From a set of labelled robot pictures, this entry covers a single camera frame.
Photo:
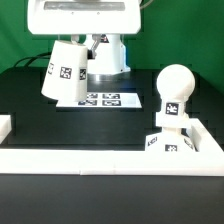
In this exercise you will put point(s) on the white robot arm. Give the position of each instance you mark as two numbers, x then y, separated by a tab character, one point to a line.
111	56

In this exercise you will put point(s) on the white marker sheet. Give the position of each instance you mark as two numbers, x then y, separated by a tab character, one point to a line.
105	100

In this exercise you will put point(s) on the white foam border frame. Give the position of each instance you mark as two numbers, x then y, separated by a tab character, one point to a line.
208	160

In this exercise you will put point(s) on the white lamp shade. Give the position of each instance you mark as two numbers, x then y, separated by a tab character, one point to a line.
66	75

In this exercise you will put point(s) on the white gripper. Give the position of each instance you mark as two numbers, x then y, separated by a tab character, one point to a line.
70	17

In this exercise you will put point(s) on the white lamp base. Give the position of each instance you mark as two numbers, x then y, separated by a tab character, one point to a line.
169	140

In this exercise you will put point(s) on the white lamp bulb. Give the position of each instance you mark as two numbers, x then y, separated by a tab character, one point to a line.
175	84

